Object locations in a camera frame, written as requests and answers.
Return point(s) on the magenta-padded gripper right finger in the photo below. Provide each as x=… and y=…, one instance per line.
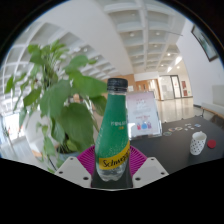
x=138, y=161

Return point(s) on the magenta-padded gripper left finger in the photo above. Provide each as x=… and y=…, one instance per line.
x=86, y=160

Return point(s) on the green drink bottle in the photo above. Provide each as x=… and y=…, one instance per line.
x=112, y=133

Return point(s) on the small green round sticker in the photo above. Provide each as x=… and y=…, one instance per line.
x=167, y=133

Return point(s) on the green leafy potted plant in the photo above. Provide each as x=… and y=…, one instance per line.
x=71, y=120

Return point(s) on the clear acrylic sign stand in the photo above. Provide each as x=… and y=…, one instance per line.
x=143, y=115

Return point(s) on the small white sticker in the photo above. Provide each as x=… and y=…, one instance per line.
x=191, y=128
x=188, y=125

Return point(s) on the white dotted mug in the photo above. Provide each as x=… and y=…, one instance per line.
x=198, y=144

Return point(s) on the small blue square card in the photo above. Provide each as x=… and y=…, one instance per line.
x=197, y=125

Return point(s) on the long white bench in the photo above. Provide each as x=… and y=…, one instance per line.
x=213, y=107

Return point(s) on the group of ceiling lights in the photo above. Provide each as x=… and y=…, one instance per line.
x=131, y=34

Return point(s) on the dark framed wall picture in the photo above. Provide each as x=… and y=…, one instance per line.
x=205, y=42

